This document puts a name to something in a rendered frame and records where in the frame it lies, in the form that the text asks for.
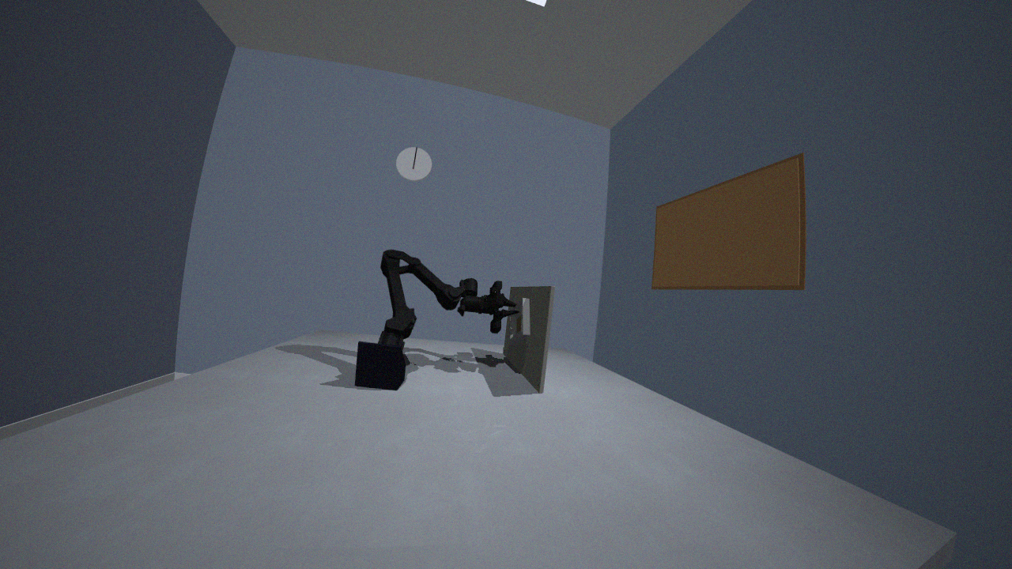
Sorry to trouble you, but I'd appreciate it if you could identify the grey rectangular picture frame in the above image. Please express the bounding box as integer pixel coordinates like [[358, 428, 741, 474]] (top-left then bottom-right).
[[508, 298, 531, 345]]

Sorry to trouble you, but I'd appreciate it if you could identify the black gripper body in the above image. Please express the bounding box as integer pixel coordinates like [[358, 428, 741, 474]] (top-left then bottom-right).
[[476, 281, 502, 333]]

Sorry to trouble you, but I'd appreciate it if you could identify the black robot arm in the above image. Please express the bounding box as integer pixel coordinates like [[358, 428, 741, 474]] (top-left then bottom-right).
[[378, 249, 504, 350]]

